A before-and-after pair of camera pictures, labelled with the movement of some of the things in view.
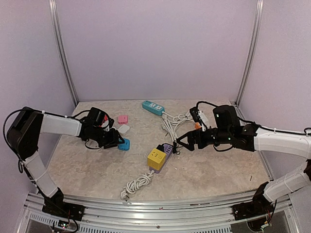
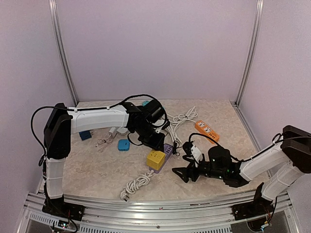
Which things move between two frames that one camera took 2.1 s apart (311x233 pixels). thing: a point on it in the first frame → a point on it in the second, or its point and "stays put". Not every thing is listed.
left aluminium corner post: (53, 11) stays put
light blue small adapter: (125, 146) stays put
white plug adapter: (124, 129) stays put
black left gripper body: (107, 140) → (150, 140)
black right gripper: (192, 134) → (190, 168)
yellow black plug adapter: (156, 158) stays put
